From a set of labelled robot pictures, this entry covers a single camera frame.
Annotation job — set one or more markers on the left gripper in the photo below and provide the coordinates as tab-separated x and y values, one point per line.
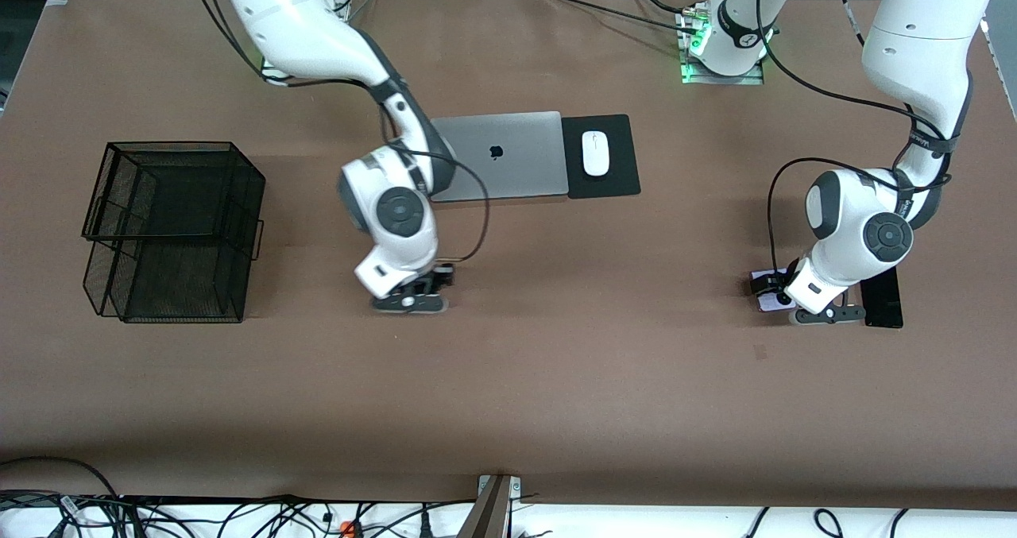
769	284

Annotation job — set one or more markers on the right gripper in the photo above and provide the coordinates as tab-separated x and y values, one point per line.
439	276

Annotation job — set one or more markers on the white flip phone round lenses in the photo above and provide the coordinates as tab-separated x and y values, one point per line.
767	303

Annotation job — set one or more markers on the tall black slab phone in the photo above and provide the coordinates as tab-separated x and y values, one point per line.
886	303

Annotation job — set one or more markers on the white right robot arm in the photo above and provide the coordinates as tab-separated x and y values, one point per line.
302	29

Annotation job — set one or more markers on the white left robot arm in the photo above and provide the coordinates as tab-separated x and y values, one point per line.
922	45

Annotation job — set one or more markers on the silver laptop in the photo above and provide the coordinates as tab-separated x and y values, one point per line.
524	164

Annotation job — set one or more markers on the white computer mouse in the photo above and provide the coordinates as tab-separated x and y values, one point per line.
595	153

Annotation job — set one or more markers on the black mouse pad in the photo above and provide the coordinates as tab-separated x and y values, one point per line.
620	156

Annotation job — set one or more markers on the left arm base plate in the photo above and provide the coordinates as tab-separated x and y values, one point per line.
755	79

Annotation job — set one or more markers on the metal table edge bracket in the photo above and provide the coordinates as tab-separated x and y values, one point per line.
515	486

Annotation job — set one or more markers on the aluminium profile post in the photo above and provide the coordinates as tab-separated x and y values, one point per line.
489	518

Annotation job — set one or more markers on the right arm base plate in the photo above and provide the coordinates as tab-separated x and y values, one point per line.
270	77

